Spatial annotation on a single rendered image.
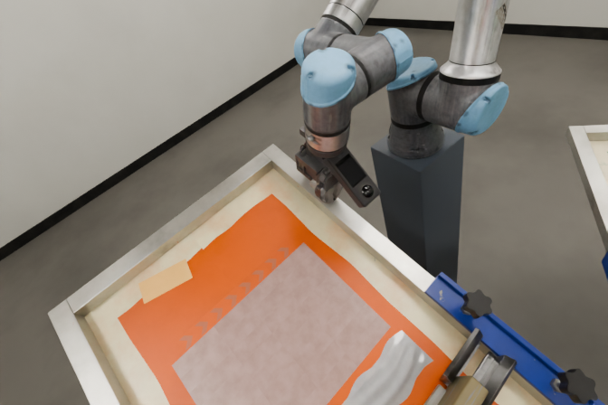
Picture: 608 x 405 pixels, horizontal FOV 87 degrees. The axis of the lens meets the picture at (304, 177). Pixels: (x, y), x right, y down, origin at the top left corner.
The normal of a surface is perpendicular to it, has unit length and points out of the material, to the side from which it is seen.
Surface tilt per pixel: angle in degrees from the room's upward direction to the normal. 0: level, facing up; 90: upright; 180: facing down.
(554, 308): 0
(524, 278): 0
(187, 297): 20
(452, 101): 76
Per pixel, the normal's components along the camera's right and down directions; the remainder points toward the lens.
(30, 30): 0.63, 0.37
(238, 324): -0.05, -0.55
